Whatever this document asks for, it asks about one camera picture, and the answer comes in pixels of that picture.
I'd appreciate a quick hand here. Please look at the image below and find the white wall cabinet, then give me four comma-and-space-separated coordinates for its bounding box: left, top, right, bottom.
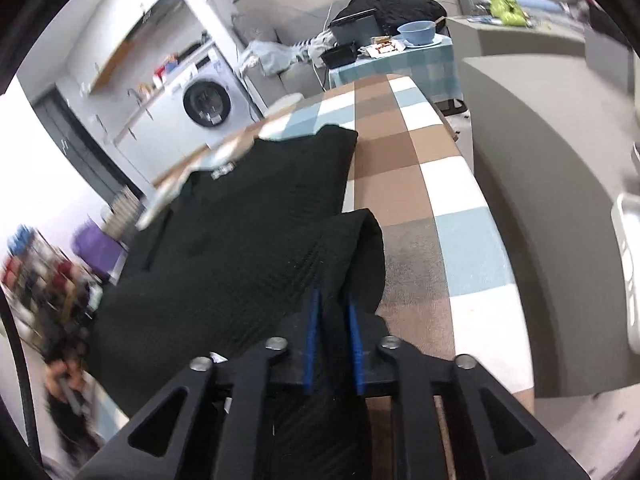
87, 0, 202, 96

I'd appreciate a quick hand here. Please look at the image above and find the black cable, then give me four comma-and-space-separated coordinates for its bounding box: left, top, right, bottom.
0, 290, 42, 463

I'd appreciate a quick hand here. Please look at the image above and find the checkered ironing board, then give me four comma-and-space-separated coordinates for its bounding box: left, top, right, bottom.
135, 74, 537, 480

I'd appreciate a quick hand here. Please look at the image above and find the stack of grey baskets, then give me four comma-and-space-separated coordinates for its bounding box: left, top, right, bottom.
104, 185, 147, 242

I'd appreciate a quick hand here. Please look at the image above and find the grey sofa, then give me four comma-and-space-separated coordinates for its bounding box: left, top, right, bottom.
232, 0, 457, 107

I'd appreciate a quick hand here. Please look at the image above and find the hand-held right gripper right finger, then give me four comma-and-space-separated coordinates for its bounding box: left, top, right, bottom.
346, 301, 592, 480

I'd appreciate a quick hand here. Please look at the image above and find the white kitchen counter cabinet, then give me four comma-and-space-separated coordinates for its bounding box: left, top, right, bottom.
90, 40, 236, 187

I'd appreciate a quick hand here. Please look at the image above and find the light blue clothing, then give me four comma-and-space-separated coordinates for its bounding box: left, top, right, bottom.
244, 39, 302, 77

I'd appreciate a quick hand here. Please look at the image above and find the green cloth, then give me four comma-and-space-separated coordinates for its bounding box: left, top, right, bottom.
487, 0, 532, 27

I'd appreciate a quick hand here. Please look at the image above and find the plate of snacks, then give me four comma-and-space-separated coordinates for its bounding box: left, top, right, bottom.
366, 37, 405, 57

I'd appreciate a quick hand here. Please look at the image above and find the cluttered storage rack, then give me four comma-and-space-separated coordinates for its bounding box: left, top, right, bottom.
0, 224, 101, 356

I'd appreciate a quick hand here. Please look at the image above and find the small black tray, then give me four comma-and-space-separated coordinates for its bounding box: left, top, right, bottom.
320, 42, 362, 69

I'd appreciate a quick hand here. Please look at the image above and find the blue bowl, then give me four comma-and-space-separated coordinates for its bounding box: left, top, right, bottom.
397, 20, 437, 47

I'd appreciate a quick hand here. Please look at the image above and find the grey upholstered ottoman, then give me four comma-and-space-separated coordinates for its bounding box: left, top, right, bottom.
459, 54, 640, 398

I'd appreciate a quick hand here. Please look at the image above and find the small checkered cloth table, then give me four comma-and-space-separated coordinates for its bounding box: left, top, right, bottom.
327, 35, 464, 117

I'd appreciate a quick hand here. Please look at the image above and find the white plastic basket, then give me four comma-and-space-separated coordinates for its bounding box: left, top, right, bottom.
611, 192, 640, 332

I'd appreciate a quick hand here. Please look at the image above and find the black jacket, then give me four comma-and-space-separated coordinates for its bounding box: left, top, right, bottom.
332, 0, 448, 41

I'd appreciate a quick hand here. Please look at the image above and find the dark grey door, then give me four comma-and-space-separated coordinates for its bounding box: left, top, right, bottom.
34, 85, 147, 198

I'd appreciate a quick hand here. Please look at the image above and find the white washing machine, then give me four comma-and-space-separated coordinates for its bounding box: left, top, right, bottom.
167, 47, 266, 132

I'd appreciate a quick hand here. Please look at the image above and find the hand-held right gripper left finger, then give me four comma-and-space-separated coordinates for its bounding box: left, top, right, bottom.
80, 289, 322, 480

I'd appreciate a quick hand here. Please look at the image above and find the person's left hand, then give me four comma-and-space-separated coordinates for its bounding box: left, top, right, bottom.
44, 362, 89, 412

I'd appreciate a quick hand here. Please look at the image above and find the black knit garment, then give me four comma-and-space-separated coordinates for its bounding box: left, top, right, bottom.
87, 125, 388, 480

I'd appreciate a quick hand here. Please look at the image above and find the purple bag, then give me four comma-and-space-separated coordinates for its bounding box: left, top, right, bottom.
71, 224, 129, 279

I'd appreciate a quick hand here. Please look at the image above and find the black plastic crate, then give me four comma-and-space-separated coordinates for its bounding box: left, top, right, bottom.
329, 8, 382, 47

